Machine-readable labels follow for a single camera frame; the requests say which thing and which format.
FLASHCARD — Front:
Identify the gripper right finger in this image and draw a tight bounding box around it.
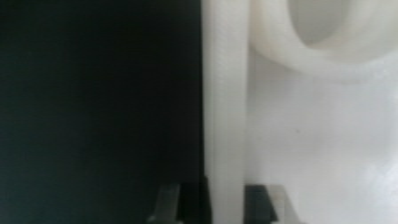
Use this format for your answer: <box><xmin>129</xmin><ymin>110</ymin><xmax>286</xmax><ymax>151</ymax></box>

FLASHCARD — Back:
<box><xmin>243</xmin><ymin>184</ymin><xmax>304</xmax><ymax>224</ymax></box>

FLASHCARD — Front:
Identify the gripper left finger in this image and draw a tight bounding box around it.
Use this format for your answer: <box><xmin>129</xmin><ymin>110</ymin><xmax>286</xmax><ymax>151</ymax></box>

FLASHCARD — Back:
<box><xmin>145</xmin><ymin>183</ymin><xmax>208</xmax><ymax>224</ymax></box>

